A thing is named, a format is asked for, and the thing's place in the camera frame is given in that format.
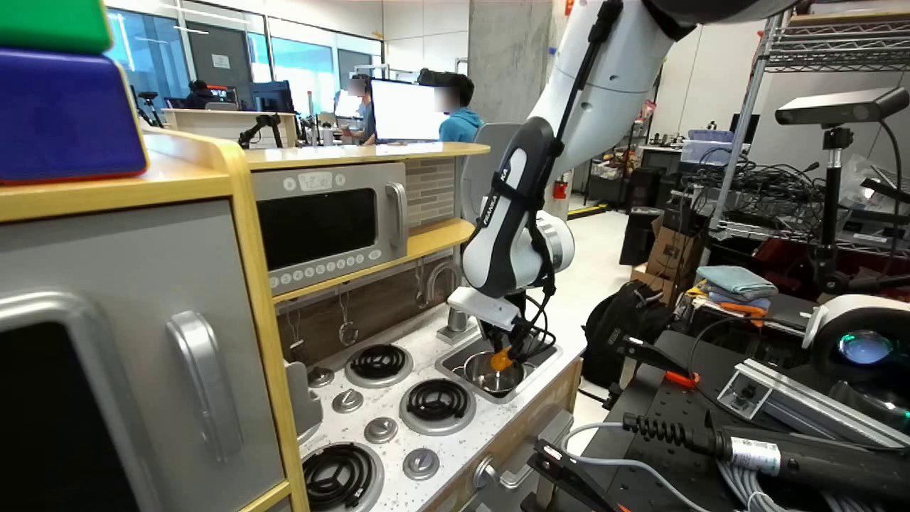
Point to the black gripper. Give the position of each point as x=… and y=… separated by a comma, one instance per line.
x=505, y=334

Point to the orange toy food piece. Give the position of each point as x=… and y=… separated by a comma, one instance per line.
x=501, y=363

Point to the small steel pot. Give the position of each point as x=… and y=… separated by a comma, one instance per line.
x=485, y=378

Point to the grey toy sink basin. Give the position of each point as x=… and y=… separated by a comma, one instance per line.
x=542, y=354

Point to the black coil stove burner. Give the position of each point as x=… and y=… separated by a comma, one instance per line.
x=336, y=474
x=437, y=403
x=376, y=363

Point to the grey stove knob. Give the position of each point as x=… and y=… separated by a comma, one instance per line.
x=320, y=377
x=349, y=398
x=418, y=462
x=382, y=430

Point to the silver toy faucet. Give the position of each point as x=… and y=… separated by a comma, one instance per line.
x=457, y=329

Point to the black backpack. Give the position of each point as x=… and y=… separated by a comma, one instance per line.
x=615, y=329

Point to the black clamp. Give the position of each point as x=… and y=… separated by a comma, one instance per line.
x=564, y=468

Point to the red fire extinguisher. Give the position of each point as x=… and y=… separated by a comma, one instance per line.
x=561, y=188

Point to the black tool with orange tip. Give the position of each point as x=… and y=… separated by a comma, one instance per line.
x=677, y=378

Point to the brown cardboard box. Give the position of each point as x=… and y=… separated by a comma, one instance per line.
x=673, y=255

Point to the grey toy microwave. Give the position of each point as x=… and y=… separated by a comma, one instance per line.
x=323, y=228

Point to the person in blue top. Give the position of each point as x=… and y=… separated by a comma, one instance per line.
x=463, y=120

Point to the folded blue cloth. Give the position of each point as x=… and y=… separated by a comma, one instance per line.
x=734, y=283

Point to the white computer monitor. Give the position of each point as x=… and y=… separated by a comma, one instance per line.
x=404, y=108

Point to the clear plastic storage bin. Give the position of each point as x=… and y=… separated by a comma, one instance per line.
x=711, y=148

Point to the aluminium extrusion bar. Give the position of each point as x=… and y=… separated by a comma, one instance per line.
x=807, y=398

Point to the black tripod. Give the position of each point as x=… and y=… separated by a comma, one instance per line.
x=259, y=130

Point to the white device with teal light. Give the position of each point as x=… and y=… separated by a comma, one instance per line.
x=844, y=309

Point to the slanted metal pole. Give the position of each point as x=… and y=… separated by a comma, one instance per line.
x=748, y=104

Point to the wooden toy kitchen unit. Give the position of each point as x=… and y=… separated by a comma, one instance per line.
x=180, y=172

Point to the grey toy oven door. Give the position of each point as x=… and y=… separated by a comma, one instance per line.
x=123, y=275

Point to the blue storage bin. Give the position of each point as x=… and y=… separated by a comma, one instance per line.
x=60, y=117

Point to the green plastic block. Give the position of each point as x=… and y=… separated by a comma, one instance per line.
x=52, y=24

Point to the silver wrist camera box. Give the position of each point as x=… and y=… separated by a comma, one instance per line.
x=478, y=309

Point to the black camera stand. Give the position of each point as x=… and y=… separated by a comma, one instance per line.
x=832, y=188

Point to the grey stereo camera bar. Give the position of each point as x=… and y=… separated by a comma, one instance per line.
x=841, y=105

